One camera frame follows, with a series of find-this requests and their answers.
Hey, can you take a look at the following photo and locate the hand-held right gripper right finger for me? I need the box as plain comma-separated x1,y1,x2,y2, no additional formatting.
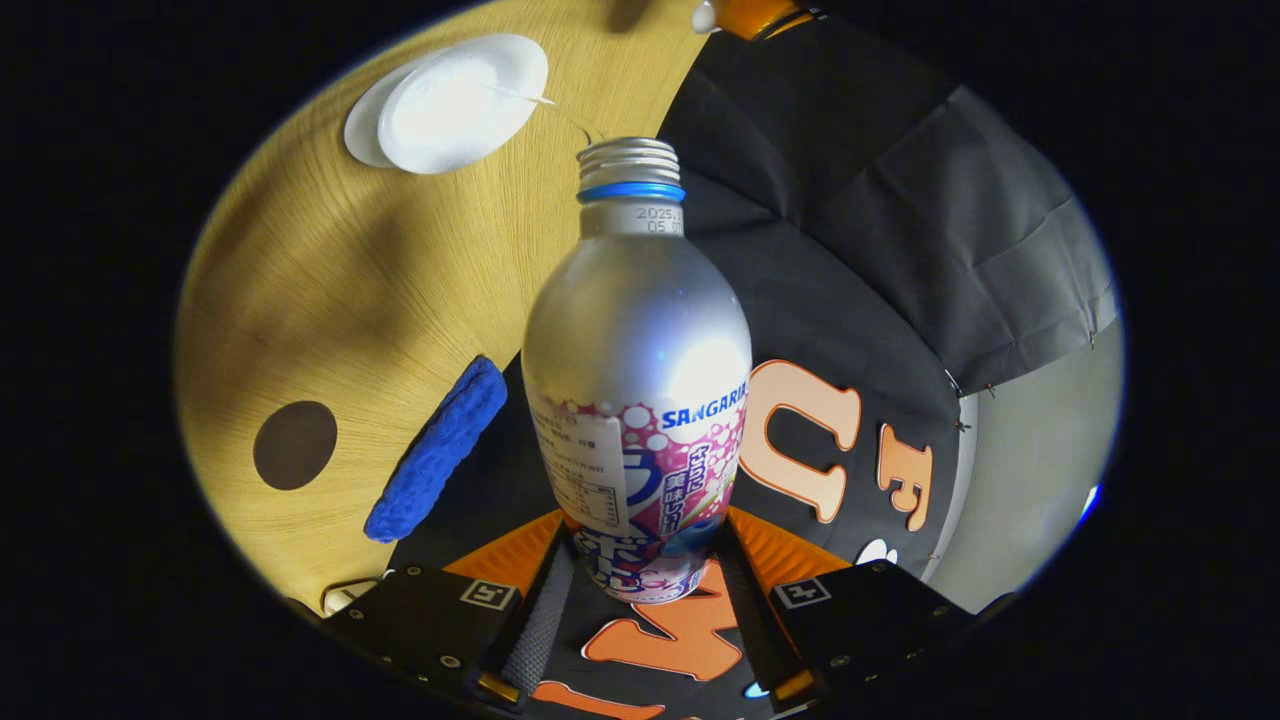
718,506,1019,713

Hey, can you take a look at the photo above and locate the silver water bottle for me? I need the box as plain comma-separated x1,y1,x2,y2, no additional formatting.
521,137,753,605

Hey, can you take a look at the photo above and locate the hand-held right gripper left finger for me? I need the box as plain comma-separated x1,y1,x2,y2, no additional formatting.
300,508,579,713

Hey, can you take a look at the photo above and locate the white teacup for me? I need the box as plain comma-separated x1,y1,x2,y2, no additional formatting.
378,34,550,176

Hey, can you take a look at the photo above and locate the blue towel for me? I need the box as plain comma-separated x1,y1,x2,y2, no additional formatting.
363,356,509,544

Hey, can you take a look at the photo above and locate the black backdrop cloth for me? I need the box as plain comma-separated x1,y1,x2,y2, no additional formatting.
385,15,1121,720

